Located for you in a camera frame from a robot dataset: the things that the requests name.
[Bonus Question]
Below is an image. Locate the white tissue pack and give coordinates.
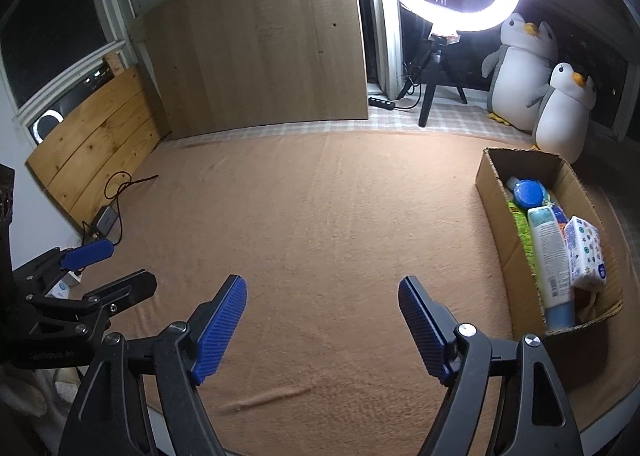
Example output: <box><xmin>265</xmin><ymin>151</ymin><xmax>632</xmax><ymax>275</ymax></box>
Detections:
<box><xmin>564</xmin><ymin>216</ymin><xmax>606</xmax><ymax>292</ymax></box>

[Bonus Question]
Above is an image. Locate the white blue-capped lotion bottle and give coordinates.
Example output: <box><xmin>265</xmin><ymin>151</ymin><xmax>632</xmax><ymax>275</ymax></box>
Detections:
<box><xmin>527</xmin><ymin>205</ymin><xmax>575</xmax><ymax>331</ymax></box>

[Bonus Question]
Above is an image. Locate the green toothpaste tube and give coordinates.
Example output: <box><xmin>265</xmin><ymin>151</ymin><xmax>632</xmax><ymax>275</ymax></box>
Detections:
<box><xmin>508</xmin><ymin>200</ymin><xmax>536</xmax><ymax>276</ymax></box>

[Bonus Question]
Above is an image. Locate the blue round lid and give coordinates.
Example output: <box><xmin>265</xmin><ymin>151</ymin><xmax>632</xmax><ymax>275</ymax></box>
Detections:
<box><xmin>512</xmin><ymin>179</ymin><xmax>547</xmax><ymax>212</ymax></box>

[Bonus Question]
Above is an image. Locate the small pink bottle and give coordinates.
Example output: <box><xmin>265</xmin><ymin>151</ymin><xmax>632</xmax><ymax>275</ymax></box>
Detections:
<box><xmin>506</xmin><ymin>176</ymin><xmax>520</xmax><ymax>193</ymax></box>

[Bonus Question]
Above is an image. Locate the brown cardboard box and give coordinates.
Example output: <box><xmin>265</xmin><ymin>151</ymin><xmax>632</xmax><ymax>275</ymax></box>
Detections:
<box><xmin>475</xmin><ymin>147</ymin><xmax>624</xmax><ymax>390</ymax></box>

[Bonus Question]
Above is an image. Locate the pine plank headboard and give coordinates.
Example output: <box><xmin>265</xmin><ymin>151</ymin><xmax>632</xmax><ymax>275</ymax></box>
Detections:
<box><xmin>26</xmin><ymin>66</ymin><xmax>170</xmax><ymax>229</ymax></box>

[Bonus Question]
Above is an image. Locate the light wooden board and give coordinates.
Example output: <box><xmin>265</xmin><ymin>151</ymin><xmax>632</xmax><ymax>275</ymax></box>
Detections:
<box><xmin>142</xmin><ymin>0</ymin><xmax>368</xmax><ymax>138</ymax></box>

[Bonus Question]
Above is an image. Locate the small grey penguin plush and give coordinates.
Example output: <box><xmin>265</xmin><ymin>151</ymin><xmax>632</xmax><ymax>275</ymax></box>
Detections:
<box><xmin>529</xmin><ymin>62</ymin><xmax>597</xmax><ymax>164</ymax></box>

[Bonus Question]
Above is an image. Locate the black power strip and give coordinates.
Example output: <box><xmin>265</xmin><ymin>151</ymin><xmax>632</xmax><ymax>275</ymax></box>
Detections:
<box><xmin>368</xmin><ymin>97</ymin><xmax>396</xmax><ymax>111</ymax></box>

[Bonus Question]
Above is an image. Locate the large grey penguin plush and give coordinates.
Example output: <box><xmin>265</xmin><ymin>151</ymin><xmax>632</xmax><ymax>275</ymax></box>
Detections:
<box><xmin>480</xmin><ymin>12</ymin><xmax>558</xmax><ymax>132</ymax></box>

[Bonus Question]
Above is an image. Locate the black tripod stand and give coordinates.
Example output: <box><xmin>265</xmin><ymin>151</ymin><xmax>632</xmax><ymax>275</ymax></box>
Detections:
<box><xmin>397</xmin><ymin>35</ymin><xmax>468</xmax><ymax>127</ymax></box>

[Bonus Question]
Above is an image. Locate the white wall socket adapter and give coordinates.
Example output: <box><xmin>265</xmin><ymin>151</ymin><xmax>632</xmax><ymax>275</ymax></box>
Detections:
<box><xmin>47</xmin><ymin>272</ymin><xmax>81</xmax><ymax>299</ymax></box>

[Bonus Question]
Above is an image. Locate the black charger with cable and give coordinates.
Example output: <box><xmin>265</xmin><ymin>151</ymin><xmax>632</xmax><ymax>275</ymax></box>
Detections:
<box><xmin>80</xmin><ymin>170</ymin><xmax>158</xmax><ymax>246</ymax></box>

